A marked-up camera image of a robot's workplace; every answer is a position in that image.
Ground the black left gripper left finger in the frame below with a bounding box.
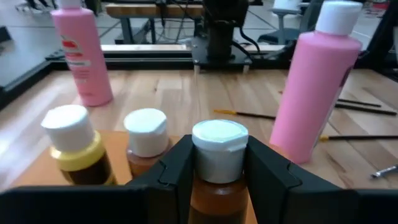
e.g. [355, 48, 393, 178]
[0, 134, 195, 224]

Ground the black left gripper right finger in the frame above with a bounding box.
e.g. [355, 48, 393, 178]
[245, 136, 398, 224]

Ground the small yellow paint bottle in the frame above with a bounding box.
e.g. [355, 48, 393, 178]
[40, 104, 118, 187]

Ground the small orange paint bottle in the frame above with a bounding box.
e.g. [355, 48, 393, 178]
[123, 108, 171, 180]

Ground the small reddish-brown paint bottle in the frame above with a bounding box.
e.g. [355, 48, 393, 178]
[188, 119, 249, 224]

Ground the large pink paint bottle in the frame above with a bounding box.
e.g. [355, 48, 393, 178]
[50, 0, 114, 108]
[269, 0, 364, 165]

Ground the translucent orange plastic tray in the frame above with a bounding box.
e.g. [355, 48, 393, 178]
[11, 129, 277, 224]

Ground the grey office chair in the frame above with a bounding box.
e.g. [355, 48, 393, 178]
[257, 0, 315, 44]

